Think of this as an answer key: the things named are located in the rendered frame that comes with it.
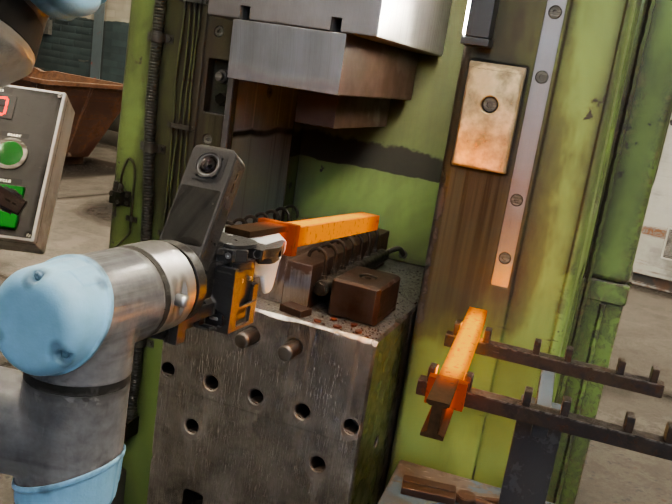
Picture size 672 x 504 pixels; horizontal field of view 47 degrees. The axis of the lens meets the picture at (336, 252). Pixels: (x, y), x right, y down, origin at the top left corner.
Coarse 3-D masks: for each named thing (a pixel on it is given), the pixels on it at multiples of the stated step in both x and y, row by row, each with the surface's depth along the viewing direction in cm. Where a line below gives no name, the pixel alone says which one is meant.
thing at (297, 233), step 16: (240, 224) 78; (256, 224) 80; (272, 224) 82; (288, 224) 83; (304, 224) 90; (320, 224) 92; (336, 224) 97; (352, 224) 103; (368, 224) 109; (288, 240) 83; (304, 240) 88; (320, 240) 93
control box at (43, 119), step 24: (24, 96) 135; (48, 96) 135; (0, 120) 133; (24, 120) 134; (48, 120) 134; (72, 120) 142; (0, 144) 132; (24, 144) 132; (48, 144) 133; (0, 168) 131; (24, 168) 131; (48, 168) 132; (48, 192) 133; (24, 216) 129; (48, 216) 135; (0, 240) 129; (24, 240) 128
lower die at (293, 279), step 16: (384, 240) 163; (288, 256) 129; (304, 256) 132; (320, 256) 134; (288, 272) 129; (304, 272) 128; (320, 272) 131; (272, 288) 130; (288, 288) 129; (304, 288) 128; (304, 304) 129
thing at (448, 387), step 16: (464, 320) 118; (480, 320) 119; (464, 336) 110; (464, 352) 103; (448, 368) 97; (464, 368) 97; (432, 384) 92; (448, 384) 88; (464, 384) 90; (432, 400) 83; (448, 400) 84; (464, 400) 92; (432, 416) 84; (448, 416) 89; (432, 432) 84
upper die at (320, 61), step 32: (256, 32) 124; (288, 32) 122; (320, 32) 120; (256, 64) 125; (288, 64) 123; (320, 64) 121; (352, 64) 123; (384, 64) 138; (416, 64) 157; (352, 96) 127; (384, 96) 142
